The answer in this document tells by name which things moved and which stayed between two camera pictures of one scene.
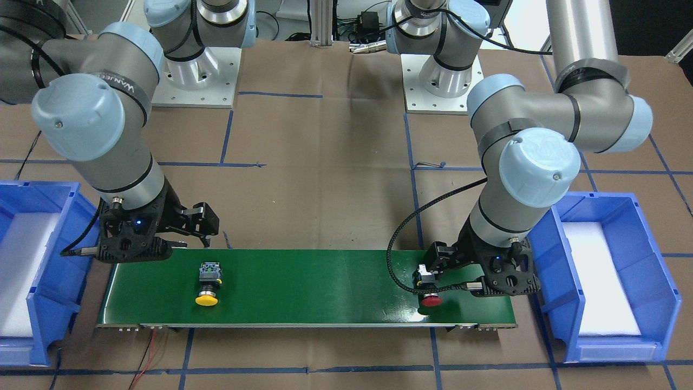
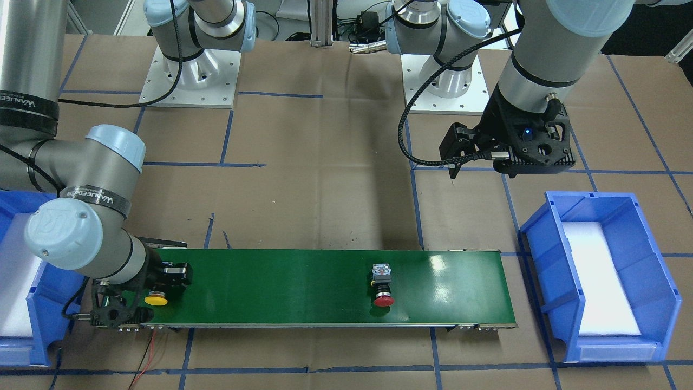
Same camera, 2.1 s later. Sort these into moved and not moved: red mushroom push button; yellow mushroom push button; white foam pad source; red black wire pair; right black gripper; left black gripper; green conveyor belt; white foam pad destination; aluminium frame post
Moved: yellow mushroom push button; left black gripper; red mushroom push button; right black gripper
Not moved: green conveyor belt; white foam pad destination; aluminium frame post; red black wire pair; white foam pad source
